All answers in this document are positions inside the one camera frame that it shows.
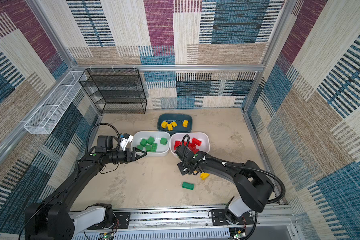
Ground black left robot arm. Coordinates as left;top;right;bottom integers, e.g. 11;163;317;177
19;127;147;240

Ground black wire shelf rack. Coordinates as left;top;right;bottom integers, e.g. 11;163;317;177
79;68;147;114

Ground white left plastic bin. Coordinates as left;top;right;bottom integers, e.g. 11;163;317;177
131;131;170;157

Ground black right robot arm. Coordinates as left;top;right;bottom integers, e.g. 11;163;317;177
175;135;286;225

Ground long green lego brick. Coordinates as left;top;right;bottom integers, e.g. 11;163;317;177
151;143;158;153
182;182;195;191

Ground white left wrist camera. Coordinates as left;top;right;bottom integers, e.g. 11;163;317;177
120;133;134;151

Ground white wire mesh basket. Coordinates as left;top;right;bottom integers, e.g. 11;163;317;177
24;71;83;135

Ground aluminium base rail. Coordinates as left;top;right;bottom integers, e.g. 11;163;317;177
38;203;298;240

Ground dark teal plastic bin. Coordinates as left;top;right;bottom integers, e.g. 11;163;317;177
157;113;193;136

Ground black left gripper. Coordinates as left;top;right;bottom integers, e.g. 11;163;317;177
107;147;146;164

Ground long red lego brick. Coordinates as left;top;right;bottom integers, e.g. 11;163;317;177
174;141;181;151

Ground white plastic bin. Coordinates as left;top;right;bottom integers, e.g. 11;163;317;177
131;131;170;157
170;131;211;156

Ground white right plastic bin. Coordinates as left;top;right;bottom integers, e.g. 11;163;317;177
170;131;211;156

